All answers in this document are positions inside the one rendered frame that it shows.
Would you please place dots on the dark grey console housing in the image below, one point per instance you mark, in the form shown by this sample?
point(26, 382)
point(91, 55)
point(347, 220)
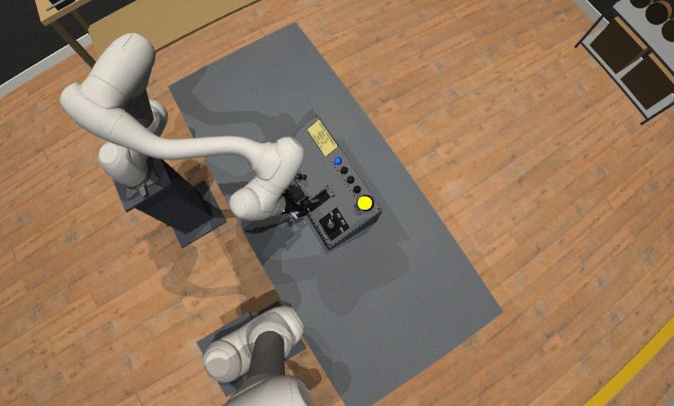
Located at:
point(342, 201)

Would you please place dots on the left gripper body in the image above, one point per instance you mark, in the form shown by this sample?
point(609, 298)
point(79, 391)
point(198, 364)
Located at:
point(289, 208)

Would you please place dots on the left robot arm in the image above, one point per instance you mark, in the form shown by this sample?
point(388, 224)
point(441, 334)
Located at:
point(123, 71)

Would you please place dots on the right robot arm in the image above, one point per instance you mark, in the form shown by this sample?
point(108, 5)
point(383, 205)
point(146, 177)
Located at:
point(271, 335)

